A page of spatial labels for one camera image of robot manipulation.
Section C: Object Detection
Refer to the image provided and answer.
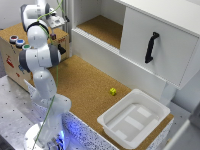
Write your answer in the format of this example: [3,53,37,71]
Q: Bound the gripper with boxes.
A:
[46,10,67,30]

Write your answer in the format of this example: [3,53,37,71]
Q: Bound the purple block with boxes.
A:
[49,32,57,40]

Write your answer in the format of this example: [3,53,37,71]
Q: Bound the yellow block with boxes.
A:
[109,87,118,96]

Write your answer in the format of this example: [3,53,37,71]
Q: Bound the green button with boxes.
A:
[21,43,32,51]

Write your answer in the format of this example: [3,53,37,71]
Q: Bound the blue button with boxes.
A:
[15,38,26,48]

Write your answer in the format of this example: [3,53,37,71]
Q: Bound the red button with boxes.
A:
[9,35,19,44]

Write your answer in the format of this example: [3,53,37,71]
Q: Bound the white cabinet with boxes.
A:
[70,0,200,108]

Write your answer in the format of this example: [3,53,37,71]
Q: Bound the wooden drawer box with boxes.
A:
[0,22,71,93]

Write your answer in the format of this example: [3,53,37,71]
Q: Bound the white sliding door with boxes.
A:
[118,6,198,90]

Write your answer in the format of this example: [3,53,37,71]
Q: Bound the white plastic box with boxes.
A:
[96,88,172,150]

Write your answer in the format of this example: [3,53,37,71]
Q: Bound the black drawer handle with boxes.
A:
[57,43,67,56]

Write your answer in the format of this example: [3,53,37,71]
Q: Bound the green cable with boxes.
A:
[31,0,68,150]

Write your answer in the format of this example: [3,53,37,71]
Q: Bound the black door handle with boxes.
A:
[144,31,161,65]

